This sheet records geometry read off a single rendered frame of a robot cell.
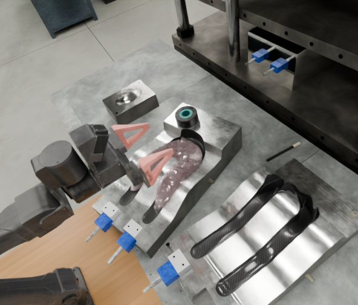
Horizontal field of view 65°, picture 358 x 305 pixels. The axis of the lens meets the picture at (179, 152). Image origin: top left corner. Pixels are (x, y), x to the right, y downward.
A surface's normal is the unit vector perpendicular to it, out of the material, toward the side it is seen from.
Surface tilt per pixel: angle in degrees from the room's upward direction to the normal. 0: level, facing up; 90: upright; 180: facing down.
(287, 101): 0
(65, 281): 60
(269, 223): 28
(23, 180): 0
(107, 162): 1
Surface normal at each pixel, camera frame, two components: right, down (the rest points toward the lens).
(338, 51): -0.82, 0.52
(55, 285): 0.62, -0.77
